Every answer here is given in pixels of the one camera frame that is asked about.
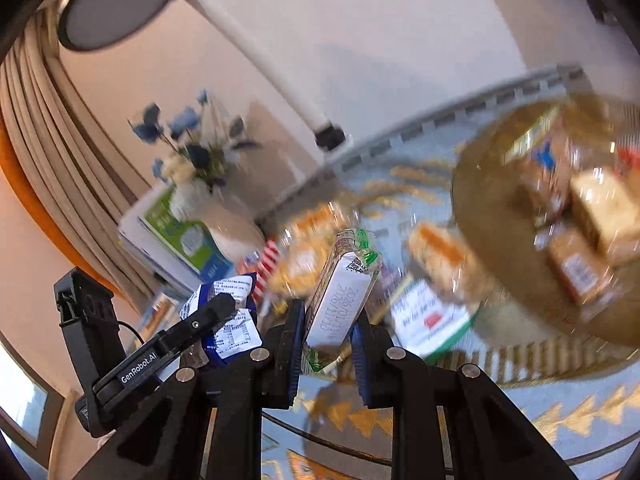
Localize blue white snack packet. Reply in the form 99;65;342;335
178;272;264;366

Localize round biscuits clear pack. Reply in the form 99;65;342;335
268;200;359;298

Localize orange label rice cracker pack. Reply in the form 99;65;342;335
407;221;494;304

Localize clear pack brown bun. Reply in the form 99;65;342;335
533;222;614;306

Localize red white rice cracker bag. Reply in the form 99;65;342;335
236;238;280;304

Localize green blue book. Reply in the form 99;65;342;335
118;183;233;292

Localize white ribbed ceramic vase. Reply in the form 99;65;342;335
169;179;265;264

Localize beige curtain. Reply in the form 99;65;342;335
1;8;160;311

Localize blue white artificial flowers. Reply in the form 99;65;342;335
128;90;262;190

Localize blue gold woven table mat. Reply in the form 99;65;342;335
256;66;639;479

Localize ribbed glass plate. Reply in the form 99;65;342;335
451;90;640;350

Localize white desk lamp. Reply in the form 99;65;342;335
56;0;347;153

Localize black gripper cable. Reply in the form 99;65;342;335
117;320;147;346

